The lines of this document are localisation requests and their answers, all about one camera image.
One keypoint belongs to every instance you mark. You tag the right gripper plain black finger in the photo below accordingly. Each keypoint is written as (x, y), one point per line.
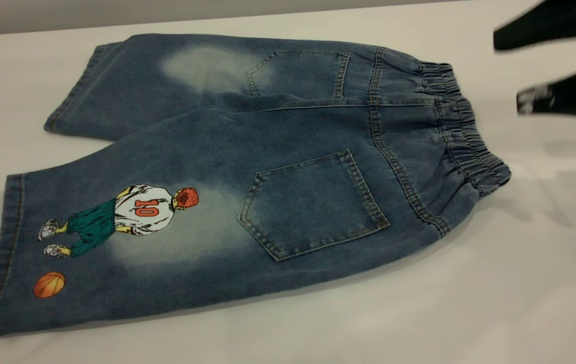
(566, 23)

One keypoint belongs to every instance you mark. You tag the blue denim shorts basketball print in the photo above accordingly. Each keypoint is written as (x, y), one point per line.
(293, 126)

